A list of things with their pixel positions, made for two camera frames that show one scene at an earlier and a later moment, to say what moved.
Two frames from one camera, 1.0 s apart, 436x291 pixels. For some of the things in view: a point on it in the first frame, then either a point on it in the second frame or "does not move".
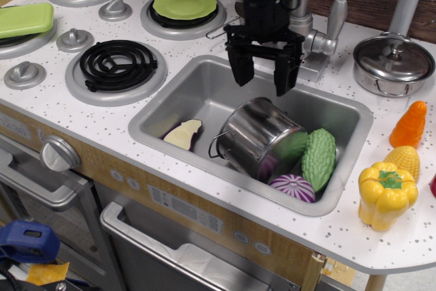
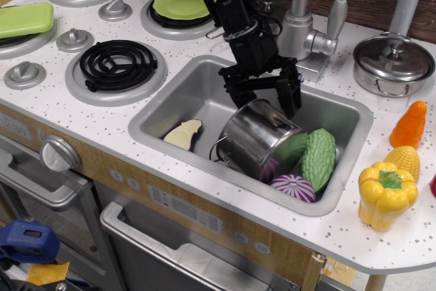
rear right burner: (167, 28) does not move
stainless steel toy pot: (264, 141) does not move
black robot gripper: (266, 26) → (258, 65)
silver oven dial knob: (58, 155) does not move
